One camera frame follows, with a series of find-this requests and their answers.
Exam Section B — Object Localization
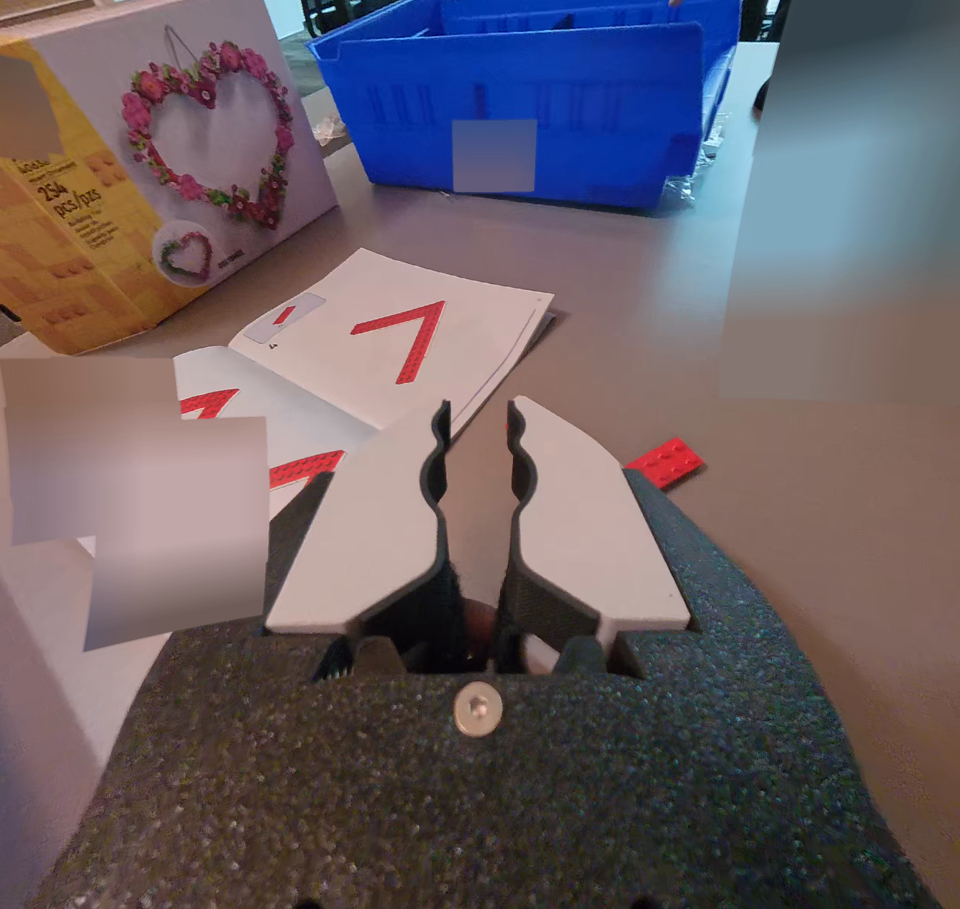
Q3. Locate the yellow white lego box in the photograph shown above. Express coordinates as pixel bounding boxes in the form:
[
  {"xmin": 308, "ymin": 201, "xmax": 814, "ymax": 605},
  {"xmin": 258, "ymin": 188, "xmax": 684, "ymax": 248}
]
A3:
[{"xmin": 0, "ymin": 0, "xmax": 340, "ymax": 357}]

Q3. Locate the blue divided plastic bin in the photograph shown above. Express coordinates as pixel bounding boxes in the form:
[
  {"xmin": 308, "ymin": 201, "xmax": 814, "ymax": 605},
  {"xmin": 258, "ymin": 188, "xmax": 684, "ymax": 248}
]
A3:
[{"xmin": 306, "ymin": 0, "xmax": 745, "ymax": 213}]

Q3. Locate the long red lego plate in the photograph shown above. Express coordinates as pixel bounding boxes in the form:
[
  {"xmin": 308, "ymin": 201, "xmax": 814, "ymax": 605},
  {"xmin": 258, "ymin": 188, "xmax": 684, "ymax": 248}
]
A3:
[{"xmin": 622, "ymin": 435, "xmax": 708, "ymax": 493}]

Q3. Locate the lego instruction booklet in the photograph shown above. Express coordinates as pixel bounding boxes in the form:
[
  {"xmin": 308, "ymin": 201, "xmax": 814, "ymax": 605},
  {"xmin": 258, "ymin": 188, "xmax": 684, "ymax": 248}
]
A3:
[{"xmin": 172, "ymin": 247, "xmax": 558, "ymax": 531}]

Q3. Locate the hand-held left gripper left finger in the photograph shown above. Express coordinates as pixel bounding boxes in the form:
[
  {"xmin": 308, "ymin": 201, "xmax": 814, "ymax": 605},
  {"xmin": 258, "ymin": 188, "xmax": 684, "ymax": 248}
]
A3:
[{"xmin": 266, "ymin": 399, "xmax": 456, "ymax": 637}]

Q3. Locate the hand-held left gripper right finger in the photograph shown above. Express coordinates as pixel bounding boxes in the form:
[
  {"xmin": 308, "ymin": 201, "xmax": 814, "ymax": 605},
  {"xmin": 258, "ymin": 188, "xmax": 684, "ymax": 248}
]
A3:
[{"xmin": 504, "ymin": 396, "xmax": 693, "ymax": 634}]

